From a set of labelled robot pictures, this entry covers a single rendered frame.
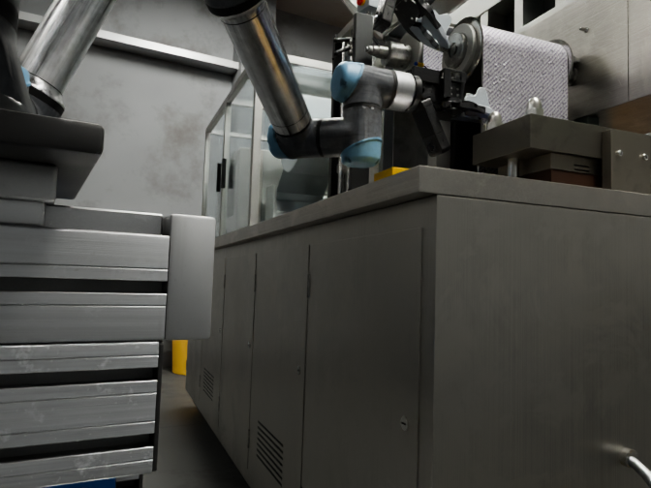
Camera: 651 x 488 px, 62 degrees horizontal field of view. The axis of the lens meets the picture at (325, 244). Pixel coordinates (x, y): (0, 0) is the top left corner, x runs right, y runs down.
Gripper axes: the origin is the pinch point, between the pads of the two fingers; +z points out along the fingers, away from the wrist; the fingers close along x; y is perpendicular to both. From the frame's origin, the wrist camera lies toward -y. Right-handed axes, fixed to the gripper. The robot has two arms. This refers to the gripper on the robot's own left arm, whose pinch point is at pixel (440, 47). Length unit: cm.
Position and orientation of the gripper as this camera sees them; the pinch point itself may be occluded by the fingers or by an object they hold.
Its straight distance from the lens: 130.1
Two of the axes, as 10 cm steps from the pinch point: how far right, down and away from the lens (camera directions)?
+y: 6.2, -7.3, 2.9
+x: -3.7, 0.6, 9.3
